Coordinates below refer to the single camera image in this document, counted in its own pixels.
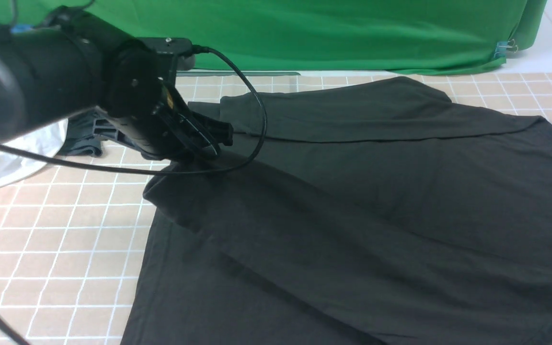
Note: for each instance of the beige checkered tablecloth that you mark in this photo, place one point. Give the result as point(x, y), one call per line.
point(72, 241)

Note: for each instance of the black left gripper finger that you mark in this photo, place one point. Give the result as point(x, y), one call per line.
point(200, 143)
point(220, 131)

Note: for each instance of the gray long-sleeved shirt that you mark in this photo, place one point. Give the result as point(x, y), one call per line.
point(375, 214)

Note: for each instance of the green backdrop cloth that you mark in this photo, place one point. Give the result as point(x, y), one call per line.
point(425, 37)

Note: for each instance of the white shirt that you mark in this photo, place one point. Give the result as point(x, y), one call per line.
point(46, 141)

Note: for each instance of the blue binder clip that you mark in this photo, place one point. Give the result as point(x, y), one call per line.
point(505, 48)

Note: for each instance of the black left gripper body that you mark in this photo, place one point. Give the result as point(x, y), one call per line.
point(134, 104)

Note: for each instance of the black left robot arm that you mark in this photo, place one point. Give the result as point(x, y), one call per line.
point(75, 62)

